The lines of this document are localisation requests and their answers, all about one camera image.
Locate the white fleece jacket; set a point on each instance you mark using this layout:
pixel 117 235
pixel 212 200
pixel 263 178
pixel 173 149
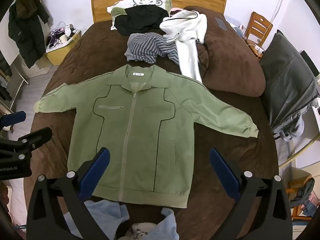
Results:
pixel 187 32

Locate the white cup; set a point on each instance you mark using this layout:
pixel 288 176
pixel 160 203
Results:
pixel 63 39

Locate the brown bed blanket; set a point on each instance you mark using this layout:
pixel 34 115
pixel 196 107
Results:
pixel 87 52

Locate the wooden chair with clothes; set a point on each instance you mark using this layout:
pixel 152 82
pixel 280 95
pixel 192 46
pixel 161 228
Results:
pixel 300 197

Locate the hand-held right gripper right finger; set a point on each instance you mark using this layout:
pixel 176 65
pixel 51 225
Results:
pixel 225 177

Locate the person's light blue jacket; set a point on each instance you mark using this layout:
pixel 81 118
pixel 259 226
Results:
pixel 105 212

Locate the black hooded coat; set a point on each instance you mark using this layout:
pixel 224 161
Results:
pixel 25 35

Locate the yellow storage box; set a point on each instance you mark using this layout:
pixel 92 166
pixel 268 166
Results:
pixel 58 55

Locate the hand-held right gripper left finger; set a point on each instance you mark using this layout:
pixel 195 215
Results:
pixel 96 172

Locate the white power strip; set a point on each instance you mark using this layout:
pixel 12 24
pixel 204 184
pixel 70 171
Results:
pixel 258 48

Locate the brown duvet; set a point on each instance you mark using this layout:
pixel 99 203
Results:
pixel 230 62

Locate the bear print pillow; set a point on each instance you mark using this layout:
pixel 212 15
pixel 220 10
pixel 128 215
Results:
pixel 147 1

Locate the clothes rack with garments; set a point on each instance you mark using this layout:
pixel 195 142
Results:
pixel 6 80

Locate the grey striped garment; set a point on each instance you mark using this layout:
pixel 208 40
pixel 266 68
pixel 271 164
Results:
pixel 145 47

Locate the white wall pipe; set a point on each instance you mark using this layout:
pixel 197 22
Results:
pixel 281 0

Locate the grey cushion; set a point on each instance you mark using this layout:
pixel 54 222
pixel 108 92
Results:
pixel 287 80

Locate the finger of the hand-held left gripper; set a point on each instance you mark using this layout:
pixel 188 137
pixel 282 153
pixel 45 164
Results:
pixel 15 118
pixel 32 137

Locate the black garment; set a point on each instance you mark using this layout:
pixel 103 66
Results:
pixel 140 20

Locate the grey phone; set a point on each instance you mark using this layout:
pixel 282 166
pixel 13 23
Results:
pixel 221 23

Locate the green zip jacket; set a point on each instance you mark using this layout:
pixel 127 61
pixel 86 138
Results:
pixel 140 135

